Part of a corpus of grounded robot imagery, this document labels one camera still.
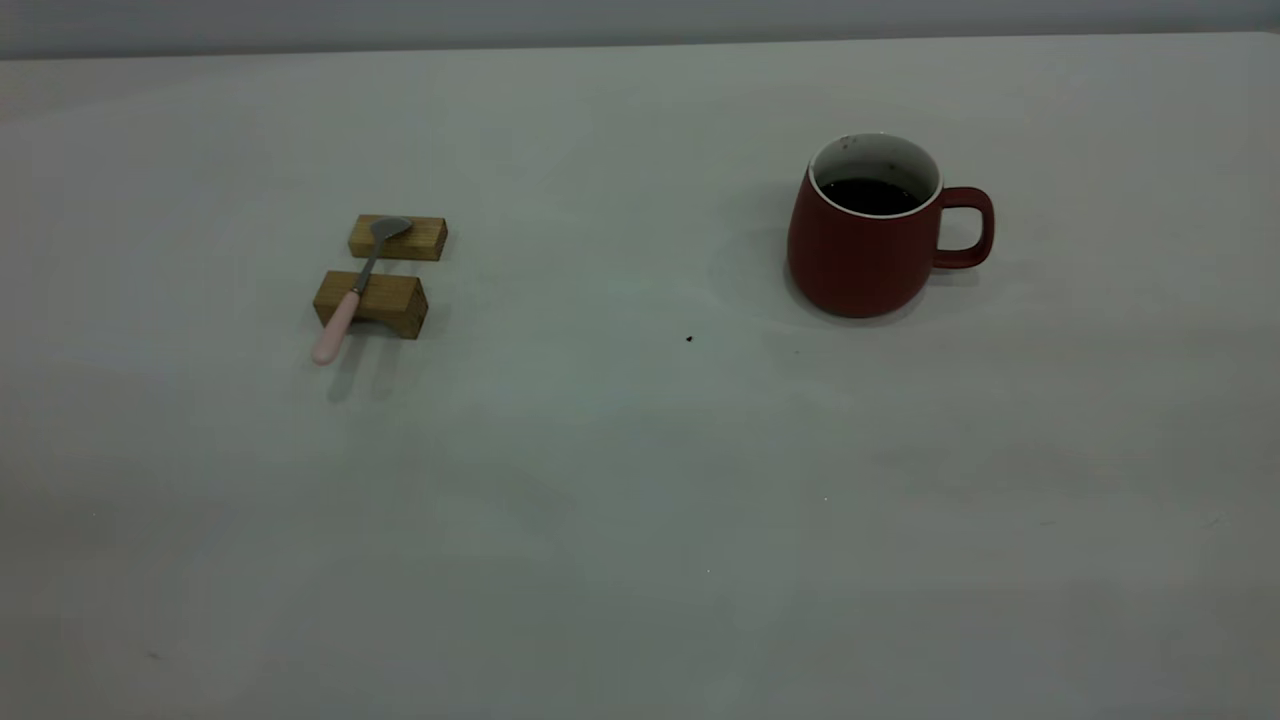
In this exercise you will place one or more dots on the red ceramic mug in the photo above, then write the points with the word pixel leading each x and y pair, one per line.
pixel 860 260

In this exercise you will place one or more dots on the dark coffee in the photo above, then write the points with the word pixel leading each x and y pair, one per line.
pixel 872 197

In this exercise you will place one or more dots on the flat wooden block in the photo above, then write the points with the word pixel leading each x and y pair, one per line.
pixel 415 240

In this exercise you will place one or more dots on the arched wooden block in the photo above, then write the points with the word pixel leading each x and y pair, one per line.
pixel 390 300

